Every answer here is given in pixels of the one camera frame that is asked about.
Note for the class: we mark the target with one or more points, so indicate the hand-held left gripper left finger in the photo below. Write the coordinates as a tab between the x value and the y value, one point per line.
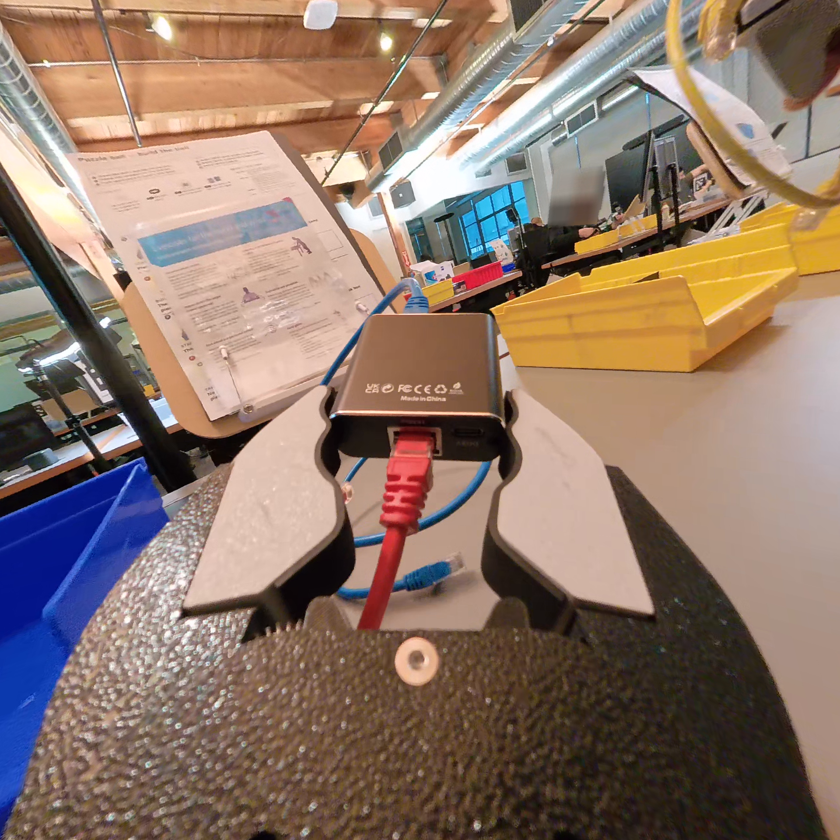
269	518

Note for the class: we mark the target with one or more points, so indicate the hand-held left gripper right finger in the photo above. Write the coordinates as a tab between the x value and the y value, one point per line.
571	525

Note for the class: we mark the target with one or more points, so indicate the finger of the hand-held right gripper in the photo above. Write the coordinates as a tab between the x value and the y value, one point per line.
797	46

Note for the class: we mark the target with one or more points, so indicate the yellow plastic bin with divider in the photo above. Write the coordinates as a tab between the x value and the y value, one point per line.
623	328

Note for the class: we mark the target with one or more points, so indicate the black network splitter box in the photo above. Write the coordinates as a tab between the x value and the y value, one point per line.
420	367

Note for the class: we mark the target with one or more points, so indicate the grey desk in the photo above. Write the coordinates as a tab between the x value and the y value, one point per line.
722	459

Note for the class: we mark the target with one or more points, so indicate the instruction sheet document stand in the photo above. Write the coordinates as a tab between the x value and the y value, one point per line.
229	262
741	108

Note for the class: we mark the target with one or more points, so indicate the blue plastic bin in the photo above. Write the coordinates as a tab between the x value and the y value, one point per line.
59	564

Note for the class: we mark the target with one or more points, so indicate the red plastic bin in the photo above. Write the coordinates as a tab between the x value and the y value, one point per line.
482	275

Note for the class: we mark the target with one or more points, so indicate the black metal pole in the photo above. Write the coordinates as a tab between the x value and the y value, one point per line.
82	308

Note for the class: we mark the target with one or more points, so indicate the white ceiling device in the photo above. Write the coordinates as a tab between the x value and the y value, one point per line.
320	13

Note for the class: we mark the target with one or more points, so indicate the silver ventilation duct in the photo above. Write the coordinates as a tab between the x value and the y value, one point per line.
459	92

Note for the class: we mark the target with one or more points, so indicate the black wall speaker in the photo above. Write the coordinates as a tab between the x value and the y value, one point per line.
402	194

